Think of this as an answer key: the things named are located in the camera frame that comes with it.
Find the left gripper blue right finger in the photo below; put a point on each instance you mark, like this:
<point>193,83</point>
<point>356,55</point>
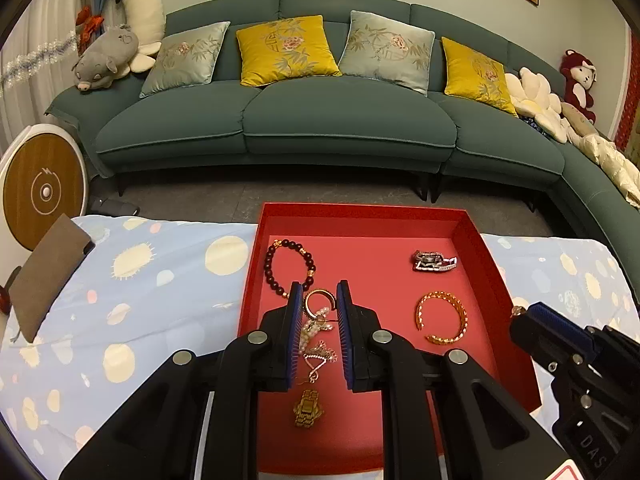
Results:
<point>342,301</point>

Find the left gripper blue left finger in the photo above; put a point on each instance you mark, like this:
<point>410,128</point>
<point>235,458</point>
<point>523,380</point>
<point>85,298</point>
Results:
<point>294,310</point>

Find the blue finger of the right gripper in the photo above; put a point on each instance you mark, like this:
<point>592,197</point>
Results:
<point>535,340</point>
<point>560,327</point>

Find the red tray box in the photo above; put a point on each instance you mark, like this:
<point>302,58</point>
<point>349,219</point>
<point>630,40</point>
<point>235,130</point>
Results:
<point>370,247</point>

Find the gold chain bangle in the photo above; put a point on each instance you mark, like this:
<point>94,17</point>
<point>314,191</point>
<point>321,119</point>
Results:
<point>442,318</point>

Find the blue patterned bed sheet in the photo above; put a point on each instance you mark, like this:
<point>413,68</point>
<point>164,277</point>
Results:
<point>151,288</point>

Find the cream satin quilt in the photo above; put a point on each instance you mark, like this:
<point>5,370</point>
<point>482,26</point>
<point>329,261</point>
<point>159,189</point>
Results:
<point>613,163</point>

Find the beige plush cushion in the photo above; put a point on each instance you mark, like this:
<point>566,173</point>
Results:
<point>578,121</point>

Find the cream flower shaped cushion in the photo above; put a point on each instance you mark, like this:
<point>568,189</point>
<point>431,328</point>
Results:
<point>533,99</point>

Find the dark green sofa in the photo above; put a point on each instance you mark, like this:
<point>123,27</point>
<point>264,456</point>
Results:
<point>350,121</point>

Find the red monkey plush toy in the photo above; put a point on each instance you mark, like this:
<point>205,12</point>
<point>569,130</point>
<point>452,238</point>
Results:
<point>580,75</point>

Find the yellow embroidered cushion right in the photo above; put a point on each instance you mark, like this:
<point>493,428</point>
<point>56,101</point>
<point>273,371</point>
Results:
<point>472,75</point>

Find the yellow embroidered cushion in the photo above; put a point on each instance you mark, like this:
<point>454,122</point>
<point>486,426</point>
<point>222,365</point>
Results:
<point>472,75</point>
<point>285,49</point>

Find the brown rectangular pad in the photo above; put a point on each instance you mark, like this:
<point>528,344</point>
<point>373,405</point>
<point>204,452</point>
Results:
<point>45,273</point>

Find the grey-green embroidered cushion right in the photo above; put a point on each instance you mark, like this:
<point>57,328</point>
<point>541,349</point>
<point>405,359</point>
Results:
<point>384,49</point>

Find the grey-green embroidered cushion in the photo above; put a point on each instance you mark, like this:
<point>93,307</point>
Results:
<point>186,59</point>
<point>384,49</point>

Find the yellow embroidered cushion left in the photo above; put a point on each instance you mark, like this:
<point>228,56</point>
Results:
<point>285,49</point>

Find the grey-green embroidered cushion left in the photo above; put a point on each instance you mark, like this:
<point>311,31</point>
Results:
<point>186,59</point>

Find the round wooden white appliance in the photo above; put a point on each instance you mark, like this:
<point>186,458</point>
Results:
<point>43,175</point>

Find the grey pig plush toy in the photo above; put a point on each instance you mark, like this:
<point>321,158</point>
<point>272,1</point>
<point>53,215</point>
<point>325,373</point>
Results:
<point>106,60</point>

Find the red orange plush toy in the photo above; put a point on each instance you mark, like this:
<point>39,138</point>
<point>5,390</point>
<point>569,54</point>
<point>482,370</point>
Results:
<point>88,25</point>

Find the white llama plush toy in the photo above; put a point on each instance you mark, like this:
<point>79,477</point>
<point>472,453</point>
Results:
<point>147,20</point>

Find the white lace curtain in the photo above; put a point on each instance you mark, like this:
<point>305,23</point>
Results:
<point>35,63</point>

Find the red gold wall hanging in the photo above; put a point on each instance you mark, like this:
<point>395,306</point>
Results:
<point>628,103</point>

